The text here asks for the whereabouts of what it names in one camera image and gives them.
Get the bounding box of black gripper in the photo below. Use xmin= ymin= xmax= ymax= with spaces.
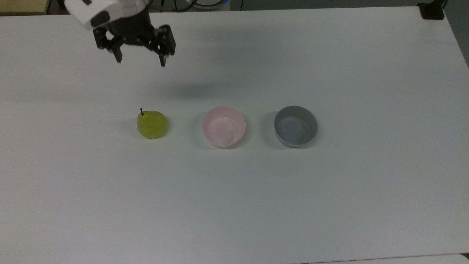
xmin=92 ymin=13 xmax=177 ymax=68

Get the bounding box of green pear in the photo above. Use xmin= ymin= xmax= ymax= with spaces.
xmin=137 ymin=108 xmax=169 ymax=140

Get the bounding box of pink bowl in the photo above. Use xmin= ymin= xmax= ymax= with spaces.
xmin=202 ymin=106 xmax=246 ymax=149

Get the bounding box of grey bowl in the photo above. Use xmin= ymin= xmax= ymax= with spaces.
xmin=274 ymin=106 xmax=318 ymax=149

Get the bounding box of yellow wooden furniture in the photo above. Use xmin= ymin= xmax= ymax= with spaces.
xmin=0 ymin=0 xmax=51 ymax=16

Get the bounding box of black table clamp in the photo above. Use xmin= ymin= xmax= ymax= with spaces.
xmin=417 ymin=0 xmax=448 ymax=20

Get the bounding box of white robot base blue ring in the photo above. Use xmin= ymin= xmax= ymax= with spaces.
xmin=185 ymin=0 xmax=230 ymax=10

